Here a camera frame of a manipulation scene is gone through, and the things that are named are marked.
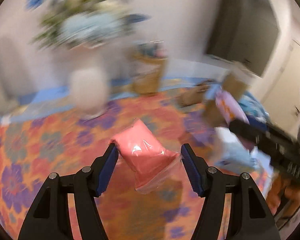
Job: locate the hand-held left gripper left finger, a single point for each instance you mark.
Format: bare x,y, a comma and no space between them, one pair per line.
106,172

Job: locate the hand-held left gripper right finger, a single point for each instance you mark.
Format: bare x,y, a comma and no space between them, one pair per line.
192,172

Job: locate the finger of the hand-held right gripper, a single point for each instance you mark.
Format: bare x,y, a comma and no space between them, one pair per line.
242,130

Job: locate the purple packet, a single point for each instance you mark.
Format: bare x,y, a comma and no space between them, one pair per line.
228,107

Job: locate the pink packet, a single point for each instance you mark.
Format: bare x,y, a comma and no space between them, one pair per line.
145,152

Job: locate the person's right hand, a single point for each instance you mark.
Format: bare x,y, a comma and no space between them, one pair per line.
277,192

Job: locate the light blue printed pack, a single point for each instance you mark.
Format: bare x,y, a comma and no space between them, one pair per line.
235,155

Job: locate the cardboard tube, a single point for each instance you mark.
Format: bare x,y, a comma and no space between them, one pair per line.
235,85

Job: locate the small beige handbag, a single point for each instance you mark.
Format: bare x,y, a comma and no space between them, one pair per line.
190,96

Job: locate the floral tablecloth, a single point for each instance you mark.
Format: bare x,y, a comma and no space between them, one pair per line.
40,142

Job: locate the black television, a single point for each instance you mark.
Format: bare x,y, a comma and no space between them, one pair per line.
242,30

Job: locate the cardboard pen holder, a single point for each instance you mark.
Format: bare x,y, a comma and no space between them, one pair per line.
150,77

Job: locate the artificial flower bouquet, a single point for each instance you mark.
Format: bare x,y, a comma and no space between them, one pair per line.
85,22

